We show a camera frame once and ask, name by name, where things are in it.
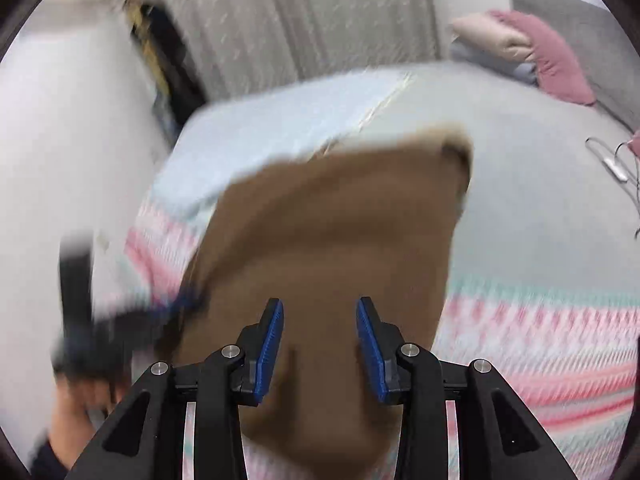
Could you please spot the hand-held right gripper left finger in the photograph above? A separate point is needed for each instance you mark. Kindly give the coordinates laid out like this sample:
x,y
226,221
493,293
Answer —
x,y
270,345

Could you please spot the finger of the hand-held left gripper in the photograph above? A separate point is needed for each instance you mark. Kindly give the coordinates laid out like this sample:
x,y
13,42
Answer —
x,y
185,302

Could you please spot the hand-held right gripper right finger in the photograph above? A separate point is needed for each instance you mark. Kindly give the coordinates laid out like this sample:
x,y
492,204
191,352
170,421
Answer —
x,y
372,350

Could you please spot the brown coat with fur collar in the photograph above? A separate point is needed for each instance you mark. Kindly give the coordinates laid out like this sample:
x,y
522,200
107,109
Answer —
x,y
325,235

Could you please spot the person's left forearm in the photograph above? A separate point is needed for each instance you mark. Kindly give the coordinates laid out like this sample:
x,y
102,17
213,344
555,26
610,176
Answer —
x,y
47,462

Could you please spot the dark hanging clothes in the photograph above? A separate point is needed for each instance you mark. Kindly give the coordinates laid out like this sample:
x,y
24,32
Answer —
x,y
175,60

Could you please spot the person's left hand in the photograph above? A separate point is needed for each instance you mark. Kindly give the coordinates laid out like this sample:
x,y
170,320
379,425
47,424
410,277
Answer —
x,y
85,415

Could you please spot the patterned red and teal blanket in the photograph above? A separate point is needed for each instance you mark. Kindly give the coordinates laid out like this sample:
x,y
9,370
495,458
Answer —
x,y
525,340

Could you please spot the light blue fringed throw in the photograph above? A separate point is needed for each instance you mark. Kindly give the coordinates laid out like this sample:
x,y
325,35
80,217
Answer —
x,y
280,120

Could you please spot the bed with grey sheet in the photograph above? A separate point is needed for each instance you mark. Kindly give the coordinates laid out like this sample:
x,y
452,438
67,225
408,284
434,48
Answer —
x,y
525,185

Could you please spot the grey patterned curtain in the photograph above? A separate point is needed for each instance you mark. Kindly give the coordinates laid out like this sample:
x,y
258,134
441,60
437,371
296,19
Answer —
x,y
300,20

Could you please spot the grey-blue pillow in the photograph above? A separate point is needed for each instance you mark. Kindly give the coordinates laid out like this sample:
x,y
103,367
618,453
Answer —
x,y
470,55

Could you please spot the pink pillow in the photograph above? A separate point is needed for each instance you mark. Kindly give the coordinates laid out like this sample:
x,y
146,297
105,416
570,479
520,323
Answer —
x,y
555,55
636,142

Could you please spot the beige pillow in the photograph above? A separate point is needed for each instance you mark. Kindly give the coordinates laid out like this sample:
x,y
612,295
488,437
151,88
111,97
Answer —
x,y
490,35

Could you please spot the grey padded headboard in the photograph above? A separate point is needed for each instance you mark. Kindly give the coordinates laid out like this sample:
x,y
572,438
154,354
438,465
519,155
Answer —
x,y
575,25

